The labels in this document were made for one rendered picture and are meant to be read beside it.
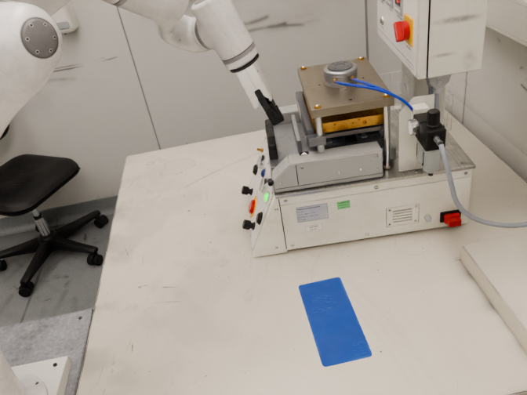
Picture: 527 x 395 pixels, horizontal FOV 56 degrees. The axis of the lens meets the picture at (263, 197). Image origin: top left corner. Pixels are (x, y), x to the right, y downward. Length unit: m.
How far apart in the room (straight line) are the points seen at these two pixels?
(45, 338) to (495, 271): 1.00
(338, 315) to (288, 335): 0.11
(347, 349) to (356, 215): 0.34
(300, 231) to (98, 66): 1.73
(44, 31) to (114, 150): 2.07
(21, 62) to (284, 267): 0.73
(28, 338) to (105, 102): 1.68
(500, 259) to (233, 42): 0.74
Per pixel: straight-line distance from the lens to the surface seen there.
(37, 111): 2.84
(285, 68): 2.69
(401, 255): 1.22
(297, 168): 1.11
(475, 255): 1.17
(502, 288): 1.11
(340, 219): 1.20
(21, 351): 1.27
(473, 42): 1.10
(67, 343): 1.23
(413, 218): 1.25
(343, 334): 1.06
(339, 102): 1.11
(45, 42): 0.82
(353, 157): 1.12
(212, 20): 1.11
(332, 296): 1.13
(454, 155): 1.25
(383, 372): 1.00
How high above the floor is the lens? 1.56
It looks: 34 degrees down
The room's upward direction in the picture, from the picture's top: 10 degrees counter-clockwise
